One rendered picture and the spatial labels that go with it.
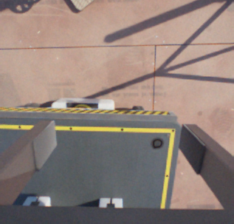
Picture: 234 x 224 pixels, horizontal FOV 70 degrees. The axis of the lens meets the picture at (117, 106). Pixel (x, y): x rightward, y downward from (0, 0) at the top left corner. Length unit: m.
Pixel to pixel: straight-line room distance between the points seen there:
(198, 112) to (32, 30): 0.87
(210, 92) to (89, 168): 0.67
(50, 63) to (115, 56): 0.30
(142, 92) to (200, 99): 0.29
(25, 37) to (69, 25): 0.21
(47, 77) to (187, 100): 0.69
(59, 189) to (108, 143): 0.25
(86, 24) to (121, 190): 0.69
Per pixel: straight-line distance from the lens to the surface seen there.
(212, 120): 0.99
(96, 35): 0.81
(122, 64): 0.80
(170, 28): 0.85
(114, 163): 0.59
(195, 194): 1.21
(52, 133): 0.16
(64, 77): 0.84
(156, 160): 0.60
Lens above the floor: 0.80
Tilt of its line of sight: 73 degrees down
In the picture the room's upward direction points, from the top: 180 degrees clockwise
